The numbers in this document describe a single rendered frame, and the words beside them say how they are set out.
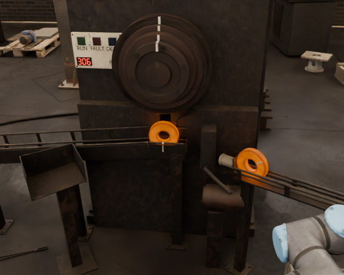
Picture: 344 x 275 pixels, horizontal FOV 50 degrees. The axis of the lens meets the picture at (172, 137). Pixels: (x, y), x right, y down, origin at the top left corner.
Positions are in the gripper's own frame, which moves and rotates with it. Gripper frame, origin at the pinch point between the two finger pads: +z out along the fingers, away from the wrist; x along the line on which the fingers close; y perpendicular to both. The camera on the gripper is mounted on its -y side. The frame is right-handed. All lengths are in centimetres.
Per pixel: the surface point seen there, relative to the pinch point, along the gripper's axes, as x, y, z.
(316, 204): 10.6, -34.2, 16.6
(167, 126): -57, -76, 16
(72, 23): -104, -106, -25
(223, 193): -28, -51, 37
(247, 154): -17, -58, 15
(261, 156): -11, -55, 12
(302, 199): 5.5, -37.0, 18.2
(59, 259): -121, -29, 82
